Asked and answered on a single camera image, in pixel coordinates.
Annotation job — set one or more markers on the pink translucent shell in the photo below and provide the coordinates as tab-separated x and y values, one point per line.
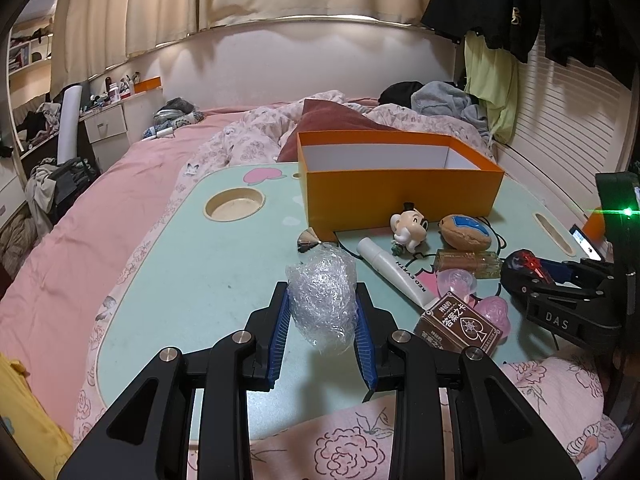
495	310
459	282

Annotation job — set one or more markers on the white cosmetic tube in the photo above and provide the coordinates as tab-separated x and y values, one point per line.
395	273

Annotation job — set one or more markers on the orange bottle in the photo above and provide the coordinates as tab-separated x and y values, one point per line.
594	228

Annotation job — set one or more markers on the brown plush pouch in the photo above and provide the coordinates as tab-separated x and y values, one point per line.
464	233

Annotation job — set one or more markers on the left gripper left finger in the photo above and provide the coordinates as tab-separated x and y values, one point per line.
145	434

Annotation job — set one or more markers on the clothes pile on bed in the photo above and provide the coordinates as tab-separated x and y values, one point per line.
175	114

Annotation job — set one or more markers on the grey hoodie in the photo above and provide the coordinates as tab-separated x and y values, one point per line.
440	98

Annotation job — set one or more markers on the white cartoon figurine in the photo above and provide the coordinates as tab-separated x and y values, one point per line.
409	230

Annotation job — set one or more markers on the small folding fan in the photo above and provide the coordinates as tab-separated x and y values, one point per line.
307	240

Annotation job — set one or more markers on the bubble wrap ball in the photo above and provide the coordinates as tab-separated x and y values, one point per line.
322	294

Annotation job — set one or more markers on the orange cardboard box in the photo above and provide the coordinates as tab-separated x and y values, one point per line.
356	180

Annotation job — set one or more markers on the floral pink duvet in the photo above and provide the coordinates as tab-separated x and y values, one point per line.
257	137

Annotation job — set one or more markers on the mint green lap table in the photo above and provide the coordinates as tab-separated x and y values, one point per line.
201	279

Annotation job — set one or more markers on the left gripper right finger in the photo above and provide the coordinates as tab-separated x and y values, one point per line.
496	433

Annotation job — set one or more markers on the brown card box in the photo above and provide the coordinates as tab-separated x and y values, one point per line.
450	324

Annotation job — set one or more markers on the black garment pile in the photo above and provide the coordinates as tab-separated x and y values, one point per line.
400	93

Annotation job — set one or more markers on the white drawer cabinet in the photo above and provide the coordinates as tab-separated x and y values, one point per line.
112	130

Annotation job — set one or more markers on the dark red pillow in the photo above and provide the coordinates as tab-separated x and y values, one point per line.
321	115

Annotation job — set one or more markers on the lime green garment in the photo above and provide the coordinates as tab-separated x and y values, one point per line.
492	77

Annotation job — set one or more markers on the smartphone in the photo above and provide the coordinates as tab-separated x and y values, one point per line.
585	243

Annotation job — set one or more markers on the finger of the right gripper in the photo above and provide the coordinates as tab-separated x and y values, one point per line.
560	272
518	285

